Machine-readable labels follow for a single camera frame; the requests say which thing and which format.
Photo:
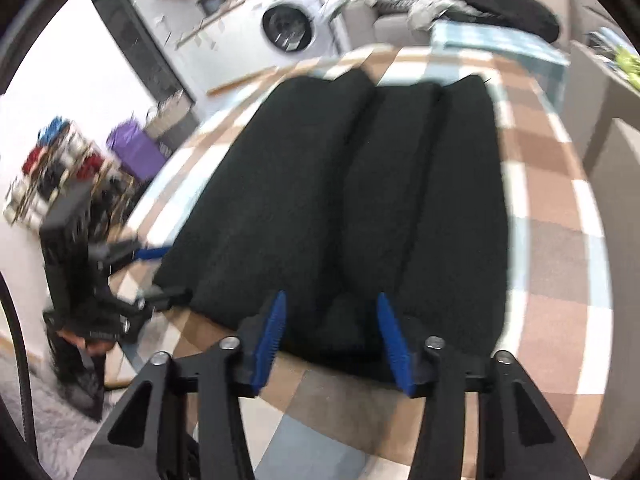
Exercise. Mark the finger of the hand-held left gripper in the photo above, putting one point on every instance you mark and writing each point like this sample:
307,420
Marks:
152,253
170,296

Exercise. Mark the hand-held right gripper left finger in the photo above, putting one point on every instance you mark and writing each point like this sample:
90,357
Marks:
267,350

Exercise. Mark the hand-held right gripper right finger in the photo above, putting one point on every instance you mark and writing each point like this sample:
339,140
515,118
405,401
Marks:
397,350

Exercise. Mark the black knit garment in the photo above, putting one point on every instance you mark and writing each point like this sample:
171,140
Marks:
300,185

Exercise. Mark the pile of black clothes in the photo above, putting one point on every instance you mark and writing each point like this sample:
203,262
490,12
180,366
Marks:
505,5

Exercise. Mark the person's left hand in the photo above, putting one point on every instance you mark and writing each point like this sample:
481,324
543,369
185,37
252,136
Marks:
95,347

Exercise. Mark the shoe rack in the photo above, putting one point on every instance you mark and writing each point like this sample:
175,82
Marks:
60,170

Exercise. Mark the purple bin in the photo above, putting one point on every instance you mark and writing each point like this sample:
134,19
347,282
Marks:
137,152

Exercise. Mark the white woven basket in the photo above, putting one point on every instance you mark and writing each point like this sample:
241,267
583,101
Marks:
167,115

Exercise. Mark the grey fluffy rug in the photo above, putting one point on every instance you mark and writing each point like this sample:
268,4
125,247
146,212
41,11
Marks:
55,435

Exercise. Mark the brown checkered blanket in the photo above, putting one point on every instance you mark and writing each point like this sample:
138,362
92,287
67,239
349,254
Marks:
550,260

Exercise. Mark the dark glass door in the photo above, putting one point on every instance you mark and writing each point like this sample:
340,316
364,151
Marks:
140,45

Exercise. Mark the dark cooking pot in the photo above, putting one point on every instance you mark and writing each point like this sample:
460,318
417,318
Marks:
211,2

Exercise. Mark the white washing machine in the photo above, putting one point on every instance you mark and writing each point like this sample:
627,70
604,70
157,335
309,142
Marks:
290,25

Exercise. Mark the grey cabinet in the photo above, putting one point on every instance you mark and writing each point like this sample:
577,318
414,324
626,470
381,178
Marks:
600,100

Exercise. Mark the grey sofa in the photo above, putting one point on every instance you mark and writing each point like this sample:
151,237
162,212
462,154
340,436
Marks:
400,27

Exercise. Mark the teal checkered blanket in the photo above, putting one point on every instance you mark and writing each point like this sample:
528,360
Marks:
495,42

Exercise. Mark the grey white cloth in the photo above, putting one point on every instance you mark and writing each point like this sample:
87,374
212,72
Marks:
380,0

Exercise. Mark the green toy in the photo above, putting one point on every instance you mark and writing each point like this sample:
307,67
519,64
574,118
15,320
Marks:
627,65

